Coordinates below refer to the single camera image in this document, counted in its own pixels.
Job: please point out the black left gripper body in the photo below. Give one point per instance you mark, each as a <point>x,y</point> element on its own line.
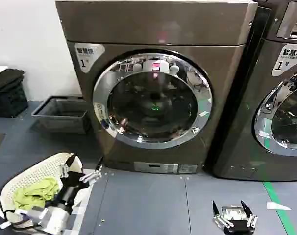
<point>68,187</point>

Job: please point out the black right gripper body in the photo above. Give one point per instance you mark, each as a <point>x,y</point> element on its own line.
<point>238,226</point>

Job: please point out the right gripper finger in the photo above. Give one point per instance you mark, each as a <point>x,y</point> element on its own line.
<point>246,209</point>
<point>215,209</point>

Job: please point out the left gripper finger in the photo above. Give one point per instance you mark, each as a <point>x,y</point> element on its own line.
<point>70,160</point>
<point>98,164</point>

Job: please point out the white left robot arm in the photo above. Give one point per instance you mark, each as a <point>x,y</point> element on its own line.
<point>56,220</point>

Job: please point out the green cloth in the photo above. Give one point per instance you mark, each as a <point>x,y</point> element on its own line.
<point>38,188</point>

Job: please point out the white floor tape piece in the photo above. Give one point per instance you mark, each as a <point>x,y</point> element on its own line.
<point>277,205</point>

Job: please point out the green floor tape strip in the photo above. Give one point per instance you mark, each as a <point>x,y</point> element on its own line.
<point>276,198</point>

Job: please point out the white perforated laundry basket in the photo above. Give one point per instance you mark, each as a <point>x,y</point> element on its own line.
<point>38,171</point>

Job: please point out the dark grey plastic basket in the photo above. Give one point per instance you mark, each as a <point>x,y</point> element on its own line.
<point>60,121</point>

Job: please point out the round glass dryer door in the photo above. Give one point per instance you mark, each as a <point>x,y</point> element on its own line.
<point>151,102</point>

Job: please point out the black plastic crate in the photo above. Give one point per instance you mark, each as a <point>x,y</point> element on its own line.
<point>10,102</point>

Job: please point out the grey washer with drawer panel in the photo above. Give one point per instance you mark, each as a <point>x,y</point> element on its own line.
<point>239,117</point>

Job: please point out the round glass washer door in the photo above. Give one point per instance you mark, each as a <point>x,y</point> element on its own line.
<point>283,122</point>

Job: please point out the dark folded cloth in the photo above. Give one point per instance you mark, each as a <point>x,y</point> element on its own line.
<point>6,78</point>

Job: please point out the white number sticker on dryer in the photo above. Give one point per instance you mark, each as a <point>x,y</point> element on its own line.
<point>88,55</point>

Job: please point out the white number sticker on washer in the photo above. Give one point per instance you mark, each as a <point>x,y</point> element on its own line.
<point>289,61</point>

